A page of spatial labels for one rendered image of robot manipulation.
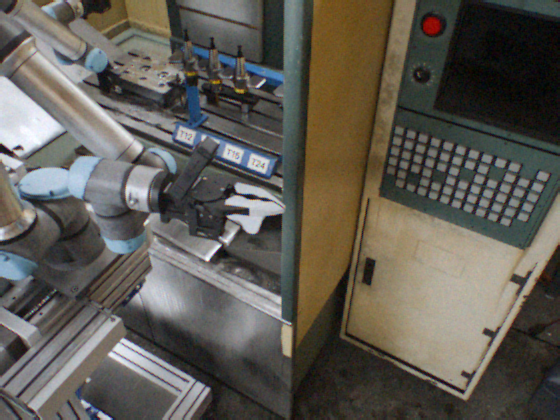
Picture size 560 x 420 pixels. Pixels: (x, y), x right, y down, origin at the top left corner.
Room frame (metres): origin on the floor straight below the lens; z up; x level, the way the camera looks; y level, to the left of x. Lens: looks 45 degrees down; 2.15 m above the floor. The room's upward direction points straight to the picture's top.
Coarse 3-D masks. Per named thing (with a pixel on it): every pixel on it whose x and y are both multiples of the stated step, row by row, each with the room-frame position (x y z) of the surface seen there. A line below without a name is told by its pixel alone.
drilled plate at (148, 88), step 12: (132, 60) 2.10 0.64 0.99; (156, 60) 2.10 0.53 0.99; (168, 60) 2.10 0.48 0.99; (144, 72) 2.00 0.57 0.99; (156, 72) 2.00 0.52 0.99; (168, 72) 2.00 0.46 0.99; (120, 84) 1.96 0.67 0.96; (132, 84) 1.92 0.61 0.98; (144, 84) 1.90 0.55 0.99; (156, 84) 1.90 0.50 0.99; (156, 96) 1.85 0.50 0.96; (168, 96) 1.85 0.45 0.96
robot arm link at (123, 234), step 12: (96, 216) 0.63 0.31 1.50; (108, 216) 0.62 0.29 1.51; (120, 216) 0.62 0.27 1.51; (132, 216) 0.64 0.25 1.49; (144, 216) 0.67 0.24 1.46; (108, 228) 0.62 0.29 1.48; (120, 228) 0.62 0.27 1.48; (132, 228) 0.63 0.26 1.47; (144, 228) 0.67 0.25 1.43; (108, 240) 0.62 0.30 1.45; (120, 240) 0.62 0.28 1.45; (132, 240) 0.63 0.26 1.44; (144, 240) 0.65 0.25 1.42; (120, 252) 0.62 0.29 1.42
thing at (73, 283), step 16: (112, 256) 0.82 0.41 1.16; (32, 272) 0.78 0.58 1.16; (48, 272) 0.78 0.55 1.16; (64, 272) 0.78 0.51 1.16; (80, 272) 0.77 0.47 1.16; (96, 272) 0.77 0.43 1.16; (32, 288) 0.77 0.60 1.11; (64, 288) 0.73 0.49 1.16; (80, 288) 0.73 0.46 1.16; (16, 304) 0.72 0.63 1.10; (48, 304) 0.71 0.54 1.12; (32, 320) 0.67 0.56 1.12
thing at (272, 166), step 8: (176, 128) 1.66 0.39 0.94; (192, 128) 1.64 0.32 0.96; (176, 136) 1.64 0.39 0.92; (200, 136) 1.60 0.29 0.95; (208, 136) 1.59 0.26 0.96; (216, 136) 1.59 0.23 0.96; (184, 144) 1.61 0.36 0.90; (224, 144) 1.55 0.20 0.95; (232, 144) 1.54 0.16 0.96; (248, 152) 1.50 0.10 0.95; (256, 152) 1.49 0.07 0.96; (224, 160) 1.51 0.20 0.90; (248, 160) 1.48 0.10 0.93; (272, 160) 1.45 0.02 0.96; (248, 168) 1.46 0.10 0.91; (272, 168) 1.43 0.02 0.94; (264, 176) 1.42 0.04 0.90
